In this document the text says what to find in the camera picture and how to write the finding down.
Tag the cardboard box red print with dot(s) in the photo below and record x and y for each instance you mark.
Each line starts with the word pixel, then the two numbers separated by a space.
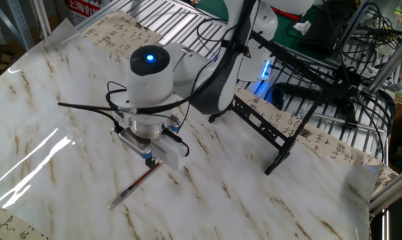
pixel 82 8

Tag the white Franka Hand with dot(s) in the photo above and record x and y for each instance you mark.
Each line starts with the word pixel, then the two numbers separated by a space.
pixel 172 155

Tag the aluminium frame post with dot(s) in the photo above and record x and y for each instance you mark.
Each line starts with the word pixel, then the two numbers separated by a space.
pixel 390 63
pixel 394 191

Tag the white metal post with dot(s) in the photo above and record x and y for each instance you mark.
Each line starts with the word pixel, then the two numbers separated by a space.
pixel 41 20

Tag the thin metal rod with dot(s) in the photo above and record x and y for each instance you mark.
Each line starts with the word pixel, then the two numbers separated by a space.
pixel 367 127

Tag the brown calligraphy brush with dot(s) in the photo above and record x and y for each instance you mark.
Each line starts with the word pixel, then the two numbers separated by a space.
pixel 134 186

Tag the crumpled white paper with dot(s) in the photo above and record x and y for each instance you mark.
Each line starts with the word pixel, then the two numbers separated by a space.
pixel 302 28

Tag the red black tool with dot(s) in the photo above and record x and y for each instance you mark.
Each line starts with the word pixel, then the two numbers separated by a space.
pixel 287 15

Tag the glossy marble pattern sheet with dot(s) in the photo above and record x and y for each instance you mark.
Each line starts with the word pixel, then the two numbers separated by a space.
pixel 70 66

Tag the brown cardboard scraps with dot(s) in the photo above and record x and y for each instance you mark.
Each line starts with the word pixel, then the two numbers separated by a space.
pixel 2 60

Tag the black bag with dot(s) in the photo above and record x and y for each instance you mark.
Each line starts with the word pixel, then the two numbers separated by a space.
pixel 320 36

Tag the green mat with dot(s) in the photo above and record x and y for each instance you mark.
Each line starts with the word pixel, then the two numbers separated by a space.
pixel 287 40

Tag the black wooden pen rack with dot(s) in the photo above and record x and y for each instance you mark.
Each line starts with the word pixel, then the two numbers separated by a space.
pixel 276 163

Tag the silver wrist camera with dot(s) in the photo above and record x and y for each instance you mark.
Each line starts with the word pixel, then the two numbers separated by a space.
pixel 134 143

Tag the grey steel shelf upright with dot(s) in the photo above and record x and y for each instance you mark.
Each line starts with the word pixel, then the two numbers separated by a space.
pixel 18 20

